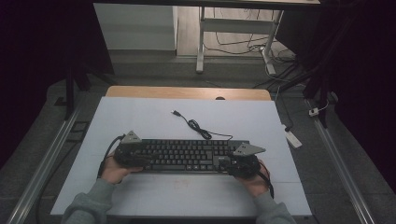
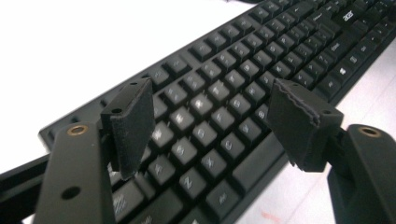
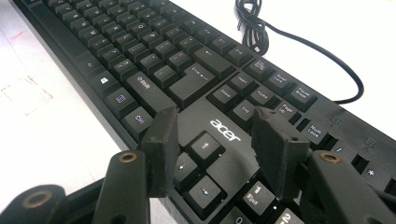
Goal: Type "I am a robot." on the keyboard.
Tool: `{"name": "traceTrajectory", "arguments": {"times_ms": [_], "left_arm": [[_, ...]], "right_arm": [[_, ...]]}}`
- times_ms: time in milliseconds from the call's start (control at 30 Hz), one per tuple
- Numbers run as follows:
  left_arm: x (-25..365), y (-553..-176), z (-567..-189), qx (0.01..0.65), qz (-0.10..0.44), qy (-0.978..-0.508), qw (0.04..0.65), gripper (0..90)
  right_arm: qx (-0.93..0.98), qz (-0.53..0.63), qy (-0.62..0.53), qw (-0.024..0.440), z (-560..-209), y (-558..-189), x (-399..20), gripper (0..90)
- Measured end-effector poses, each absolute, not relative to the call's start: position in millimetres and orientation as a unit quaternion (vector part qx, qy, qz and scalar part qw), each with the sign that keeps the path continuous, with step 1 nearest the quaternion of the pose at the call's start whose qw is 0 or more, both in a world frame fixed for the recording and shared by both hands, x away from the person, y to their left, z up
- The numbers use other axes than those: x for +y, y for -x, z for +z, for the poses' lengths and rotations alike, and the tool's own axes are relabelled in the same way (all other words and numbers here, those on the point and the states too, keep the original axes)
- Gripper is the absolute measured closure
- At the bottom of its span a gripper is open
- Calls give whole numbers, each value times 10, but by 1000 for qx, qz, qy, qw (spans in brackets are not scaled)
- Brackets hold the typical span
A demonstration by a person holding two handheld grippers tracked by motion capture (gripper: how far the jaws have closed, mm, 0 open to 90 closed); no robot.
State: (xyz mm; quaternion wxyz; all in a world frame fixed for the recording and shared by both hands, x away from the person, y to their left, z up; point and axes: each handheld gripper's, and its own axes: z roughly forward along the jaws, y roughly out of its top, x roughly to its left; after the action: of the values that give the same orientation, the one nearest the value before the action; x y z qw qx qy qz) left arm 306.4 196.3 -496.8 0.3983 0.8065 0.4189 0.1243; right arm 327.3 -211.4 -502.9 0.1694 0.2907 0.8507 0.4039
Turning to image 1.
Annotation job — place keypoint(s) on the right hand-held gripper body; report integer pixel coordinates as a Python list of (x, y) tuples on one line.
[(247, 163)]

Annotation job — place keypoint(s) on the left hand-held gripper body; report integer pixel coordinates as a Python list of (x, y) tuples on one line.
[(127, 154)]

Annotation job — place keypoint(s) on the black computer keyboard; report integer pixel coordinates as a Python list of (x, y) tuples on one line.
[(183, 155)]

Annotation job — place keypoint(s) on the person's left hand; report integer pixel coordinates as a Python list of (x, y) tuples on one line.
[(115, 172)]

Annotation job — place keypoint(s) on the person's right hand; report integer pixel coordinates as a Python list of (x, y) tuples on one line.
[(257, 185)]

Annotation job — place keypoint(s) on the white board sheet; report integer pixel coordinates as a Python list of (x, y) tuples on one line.
[(149, 118)]

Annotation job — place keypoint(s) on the white power strip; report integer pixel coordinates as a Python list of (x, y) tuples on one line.
[(292, 138)]

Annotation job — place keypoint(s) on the black table grommet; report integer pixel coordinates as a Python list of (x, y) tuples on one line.
[(220, 98)]

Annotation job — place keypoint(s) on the wooden table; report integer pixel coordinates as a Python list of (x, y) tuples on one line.
[(174, 92)]

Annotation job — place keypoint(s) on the small white adapter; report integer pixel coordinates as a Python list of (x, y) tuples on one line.
[(313, 112)]

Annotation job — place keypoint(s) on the black metal stand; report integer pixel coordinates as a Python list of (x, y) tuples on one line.
[(70, 90), (317, 84)]

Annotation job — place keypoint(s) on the white cabinet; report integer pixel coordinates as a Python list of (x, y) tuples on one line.
[(134, 28)]

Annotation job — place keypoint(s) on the aluminium rail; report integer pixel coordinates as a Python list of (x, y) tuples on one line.
[(46, 161), (339, 165)]

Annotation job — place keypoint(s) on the white desk frame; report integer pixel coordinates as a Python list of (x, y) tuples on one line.
[(233, 25)]

